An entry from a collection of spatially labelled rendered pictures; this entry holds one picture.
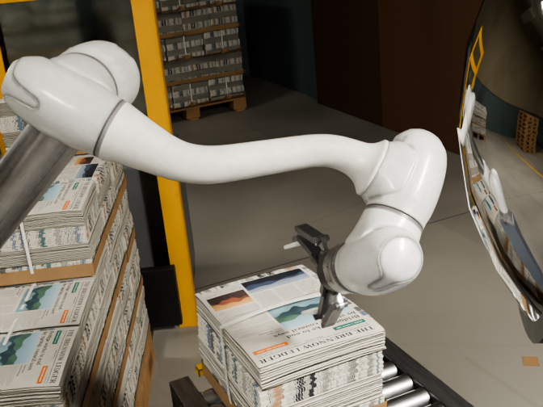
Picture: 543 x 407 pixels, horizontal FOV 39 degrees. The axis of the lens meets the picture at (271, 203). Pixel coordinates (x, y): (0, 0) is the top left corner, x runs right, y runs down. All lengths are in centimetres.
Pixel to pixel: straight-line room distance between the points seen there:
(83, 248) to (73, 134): 125
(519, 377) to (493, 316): 50
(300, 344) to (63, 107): 68
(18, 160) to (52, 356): 76
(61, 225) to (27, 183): 95
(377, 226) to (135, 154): 39
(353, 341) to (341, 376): 8
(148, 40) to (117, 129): 217
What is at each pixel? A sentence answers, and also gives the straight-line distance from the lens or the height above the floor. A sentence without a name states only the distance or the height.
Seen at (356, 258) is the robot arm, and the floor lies 133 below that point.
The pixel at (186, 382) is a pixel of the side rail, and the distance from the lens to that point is 191.
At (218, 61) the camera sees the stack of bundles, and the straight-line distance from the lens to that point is 769.
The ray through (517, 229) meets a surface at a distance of 27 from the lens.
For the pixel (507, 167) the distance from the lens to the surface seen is 26.
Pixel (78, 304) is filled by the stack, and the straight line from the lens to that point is 231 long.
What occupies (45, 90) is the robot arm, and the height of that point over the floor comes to 162.
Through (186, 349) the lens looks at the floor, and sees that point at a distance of 362.
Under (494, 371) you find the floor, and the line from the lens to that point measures 336.
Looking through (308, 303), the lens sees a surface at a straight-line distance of 170.
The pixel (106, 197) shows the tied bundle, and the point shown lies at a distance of 279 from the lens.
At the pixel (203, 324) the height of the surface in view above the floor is 97.
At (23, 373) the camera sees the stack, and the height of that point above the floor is 83.
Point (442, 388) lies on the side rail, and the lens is 183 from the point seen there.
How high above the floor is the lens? 183
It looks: 21 degrees down
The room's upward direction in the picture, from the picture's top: 5 degrees counter-clockwise
